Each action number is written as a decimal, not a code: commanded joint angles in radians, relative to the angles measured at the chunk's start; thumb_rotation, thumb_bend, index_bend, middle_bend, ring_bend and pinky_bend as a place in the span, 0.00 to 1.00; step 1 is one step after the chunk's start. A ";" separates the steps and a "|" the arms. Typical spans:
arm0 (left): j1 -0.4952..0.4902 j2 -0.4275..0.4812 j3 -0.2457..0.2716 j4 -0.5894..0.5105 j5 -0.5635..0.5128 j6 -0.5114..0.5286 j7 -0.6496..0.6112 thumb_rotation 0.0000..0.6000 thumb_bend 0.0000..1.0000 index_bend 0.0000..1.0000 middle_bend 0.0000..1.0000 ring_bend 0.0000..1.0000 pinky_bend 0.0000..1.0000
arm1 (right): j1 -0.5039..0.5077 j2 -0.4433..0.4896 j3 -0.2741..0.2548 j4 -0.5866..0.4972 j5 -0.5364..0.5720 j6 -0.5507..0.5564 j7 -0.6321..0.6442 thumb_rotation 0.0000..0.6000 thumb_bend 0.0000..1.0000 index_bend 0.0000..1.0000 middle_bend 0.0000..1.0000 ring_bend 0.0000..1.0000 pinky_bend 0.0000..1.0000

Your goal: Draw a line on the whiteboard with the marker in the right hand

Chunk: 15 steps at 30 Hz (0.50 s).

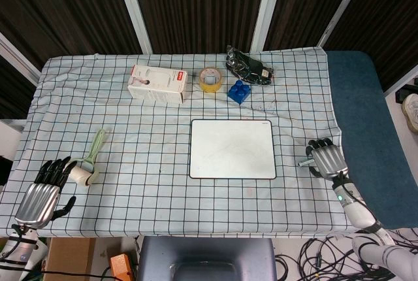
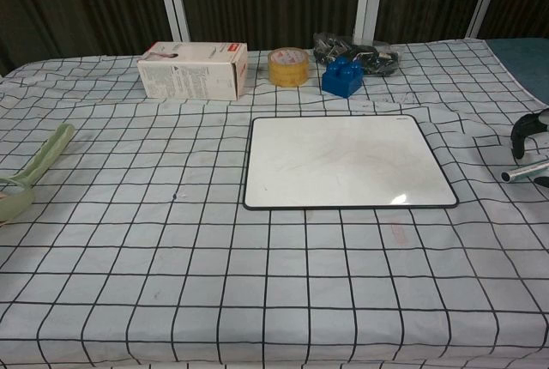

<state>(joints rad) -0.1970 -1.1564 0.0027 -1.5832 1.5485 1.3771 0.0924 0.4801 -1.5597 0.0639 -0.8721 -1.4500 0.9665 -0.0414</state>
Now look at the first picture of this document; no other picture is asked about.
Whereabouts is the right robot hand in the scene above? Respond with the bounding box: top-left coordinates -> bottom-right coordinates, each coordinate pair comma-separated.
306,137 -> 348,179

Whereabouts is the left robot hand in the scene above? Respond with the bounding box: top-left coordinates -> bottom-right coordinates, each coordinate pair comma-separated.
14,156 -> 77,229

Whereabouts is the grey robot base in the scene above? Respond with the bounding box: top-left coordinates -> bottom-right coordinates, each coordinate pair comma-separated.
136,236 -> 278,281

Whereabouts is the green lint roller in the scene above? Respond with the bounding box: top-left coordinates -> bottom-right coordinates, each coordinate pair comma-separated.
67,128 -> 107,186

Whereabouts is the white drawing board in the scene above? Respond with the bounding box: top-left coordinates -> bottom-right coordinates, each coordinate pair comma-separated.
189,118 -> 277,180

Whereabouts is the white sneaker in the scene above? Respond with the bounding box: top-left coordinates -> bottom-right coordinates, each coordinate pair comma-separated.
402,93 -> 418,130

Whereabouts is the orange box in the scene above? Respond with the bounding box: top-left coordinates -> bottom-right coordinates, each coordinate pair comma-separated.
109,254 -> 135,278

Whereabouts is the blue toy brick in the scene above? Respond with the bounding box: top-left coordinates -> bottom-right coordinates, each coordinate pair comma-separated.
227,80 -> 251,107

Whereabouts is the black plastic bag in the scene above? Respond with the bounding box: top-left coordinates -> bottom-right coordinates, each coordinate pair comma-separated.
225,44 -> 274,86

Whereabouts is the checkered tablecloth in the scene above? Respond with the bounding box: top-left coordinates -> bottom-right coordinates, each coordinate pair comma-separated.
0,48 -> 359,238

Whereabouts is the yellow tape roll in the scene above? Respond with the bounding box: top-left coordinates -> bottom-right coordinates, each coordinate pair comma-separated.
199,67 -> 224,93

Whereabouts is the white cardboard box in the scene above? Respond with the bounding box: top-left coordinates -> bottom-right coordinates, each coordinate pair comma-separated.
127,64 -> 189,104

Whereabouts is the black cable bundle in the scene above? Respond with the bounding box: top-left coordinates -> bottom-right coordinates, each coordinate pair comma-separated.
298,231 -> 409,281

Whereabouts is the white partition post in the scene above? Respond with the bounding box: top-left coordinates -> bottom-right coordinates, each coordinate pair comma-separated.
0,32 -> 42,86
318,0 -> 374,50
112,0 -> 153,55
250,0 -> 288,54

